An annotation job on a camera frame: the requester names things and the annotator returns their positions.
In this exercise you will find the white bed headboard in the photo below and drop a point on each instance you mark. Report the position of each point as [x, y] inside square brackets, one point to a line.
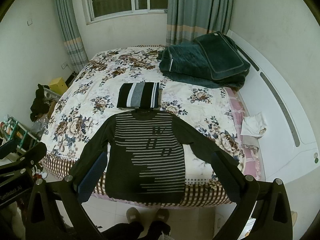
[288, 147]

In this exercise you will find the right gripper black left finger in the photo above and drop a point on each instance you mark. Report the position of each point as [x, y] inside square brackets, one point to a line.
[44, 218]

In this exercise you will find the grey slipper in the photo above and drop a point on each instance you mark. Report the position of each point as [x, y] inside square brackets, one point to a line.
[162, 215]
[133, 215]

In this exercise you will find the green storage rack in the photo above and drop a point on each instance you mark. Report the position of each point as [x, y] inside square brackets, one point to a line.
[12, 129]

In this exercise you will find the dark striped knit sweater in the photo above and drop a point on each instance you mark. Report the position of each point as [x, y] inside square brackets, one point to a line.
[142, 157]

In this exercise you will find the pink bed sheet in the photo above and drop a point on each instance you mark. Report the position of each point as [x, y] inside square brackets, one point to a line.
[249, 144]

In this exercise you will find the grey curtain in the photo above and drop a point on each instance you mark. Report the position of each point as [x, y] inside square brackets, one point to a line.
[188, 19]
[70, 34]

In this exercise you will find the white crumpled cloth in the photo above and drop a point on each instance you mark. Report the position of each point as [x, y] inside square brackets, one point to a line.
[254, 126]

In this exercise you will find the right grey curtain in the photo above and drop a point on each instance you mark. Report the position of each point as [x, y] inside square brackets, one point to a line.
[188, 19]

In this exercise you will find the yellow box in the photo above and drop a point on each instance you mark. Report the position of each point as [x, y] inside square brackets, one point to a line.
[58, 86]

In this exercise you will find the left grey curtain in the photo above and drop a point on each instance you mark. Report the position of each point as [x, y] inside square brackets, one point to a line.
[70, 34]

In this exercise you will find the floral bed blanket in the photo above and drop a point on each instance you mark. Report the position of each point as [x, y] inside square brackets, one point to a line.
[92, 99]

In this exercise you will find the left grey slipper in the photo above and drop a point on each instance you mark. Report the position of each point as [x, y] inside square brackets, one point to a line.
[133, 215]

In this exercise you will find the folded black grey striped sweater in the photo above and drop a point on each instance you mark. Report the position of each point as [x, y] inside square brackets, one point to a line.
[144, 95]

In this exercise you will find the dark green folded quilt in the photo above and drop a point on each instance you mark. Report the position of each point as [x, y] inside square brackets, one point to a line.
[210, 61]

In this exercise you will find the black clothes pile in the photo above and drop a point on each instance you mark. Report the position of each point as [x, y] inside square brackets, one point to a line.
[39, 106]

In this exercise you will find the right grey slipper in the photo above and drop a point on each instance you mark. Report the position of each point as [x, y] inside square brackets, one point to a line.
[162, 215]

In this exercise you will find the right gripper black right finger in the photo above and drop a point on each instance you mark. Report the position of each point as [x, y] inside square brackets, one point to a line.
[266, 201]

